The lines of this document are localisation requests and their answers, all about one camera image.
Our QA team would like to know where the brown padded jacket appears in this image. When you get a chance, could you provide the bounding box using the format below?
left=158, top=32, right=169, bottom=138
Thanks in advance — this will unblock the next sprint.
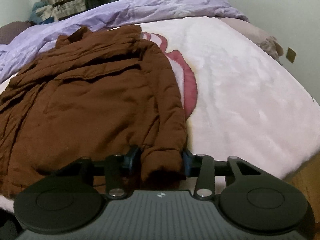
left=1, top=25, right=187, bottom=198

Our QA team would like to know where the blue white plush pile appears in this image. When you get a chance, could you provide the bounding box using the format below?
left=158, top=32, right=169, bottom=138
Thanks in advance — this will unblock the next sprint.
left=28, top=1, right=58, bottom=24

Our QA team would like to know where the mauve quilted headboard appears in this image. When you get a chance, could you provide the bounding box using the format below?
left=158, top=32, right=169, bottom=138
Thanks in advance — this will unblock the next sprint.
left=0, top=21, right=31, bottom=44

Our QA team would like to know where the beige wall socket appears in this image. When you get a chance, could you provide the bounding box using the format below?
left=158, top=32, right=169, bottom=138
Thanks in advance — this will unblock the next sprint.
left=286, top=47, right=297, bottom=64

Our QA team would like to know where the purple duvet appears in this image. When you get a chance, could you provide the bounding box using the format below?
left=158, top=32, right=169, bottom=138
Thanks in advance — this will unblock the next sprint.
left=1, top=0, right=248, bottom=82

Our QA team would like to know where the pink bed sheet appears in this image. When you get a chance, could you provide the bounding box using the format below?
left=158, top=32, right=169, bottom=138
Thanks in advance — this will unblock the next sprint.
left=0, top=16, right=320, bottom=212

